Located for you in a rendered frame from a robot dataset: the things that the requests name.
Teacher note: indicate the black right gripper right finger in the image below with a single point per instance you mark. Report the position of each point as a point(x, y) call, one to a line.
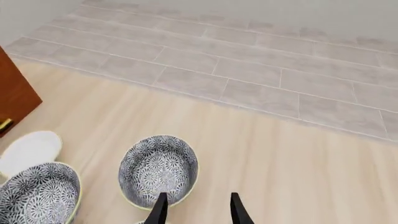
point(238, 210)

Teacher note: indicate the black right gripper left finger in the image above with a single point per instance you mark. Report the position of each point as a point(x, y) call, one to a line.
point(161, 210)

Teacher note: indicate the black white patterned bowl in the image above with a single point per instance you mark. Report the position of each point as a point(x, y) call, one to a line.
point(158, 170)
point(37, 193)

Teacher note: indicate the white ramekin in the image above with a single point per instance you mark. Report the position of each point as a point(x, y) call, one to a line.
point(28, 149)

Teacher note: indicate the wooden cabinet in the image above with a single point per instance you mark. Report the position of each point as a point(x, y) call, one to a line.
point(15, 93)

